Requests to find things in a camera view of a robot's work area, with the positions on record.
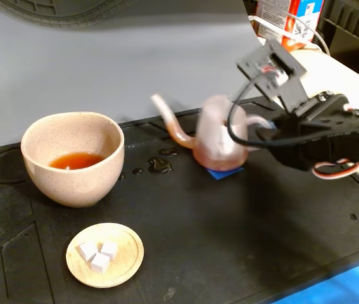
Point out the pink translucent gooseneck kettle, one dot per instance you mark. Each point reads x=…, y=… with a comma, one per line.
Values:
x=217, y=142

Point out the brown tea liquid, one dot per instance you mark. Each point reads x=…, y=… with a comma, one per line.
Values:
x=78, y=161

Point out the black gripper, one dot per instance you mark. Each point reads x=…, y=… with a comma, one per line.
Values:
x=293, y=144

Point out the small blue tape square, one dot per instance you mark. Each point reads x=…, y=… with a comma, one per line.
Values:
x=221, y=174

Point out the beige speckled ceramic cup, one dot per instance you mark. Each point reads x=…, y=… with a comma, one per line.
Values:
x=71, y=190

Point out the grey ribbed silicone mat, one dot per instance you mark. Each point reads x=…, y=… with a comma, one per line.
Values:
x=40, y=12

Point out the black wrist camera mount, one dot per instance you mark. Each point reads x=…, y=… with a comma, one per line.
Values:
x=290, y=92

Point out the white sugar cube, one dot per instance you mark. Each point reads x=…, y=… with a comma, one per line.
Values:
x=109, y=250
x=87, y=251
x=100, y=263

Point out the round wooden plate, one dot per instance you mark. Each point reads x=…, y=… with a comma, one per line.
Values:
x=125, y=266

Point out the black plastic crate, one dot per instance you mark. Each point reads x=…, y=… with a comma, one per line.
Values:
x=356, y=25

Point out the red and white carton box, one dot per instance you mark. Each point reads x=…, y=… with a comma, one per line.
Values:
x=274, y=19

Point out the black rubber work mat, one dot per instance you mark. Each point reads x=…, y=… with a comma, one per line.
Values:
x=230, y=221

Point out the grey backdrop sheet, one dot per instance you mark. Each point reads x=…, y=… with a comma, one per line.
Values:
x=103, y=63

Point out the clear liquid puddle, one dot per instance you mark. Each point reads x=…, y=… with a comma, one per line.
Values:
x=160, y=165
x=168, y=151
x=137, y=171

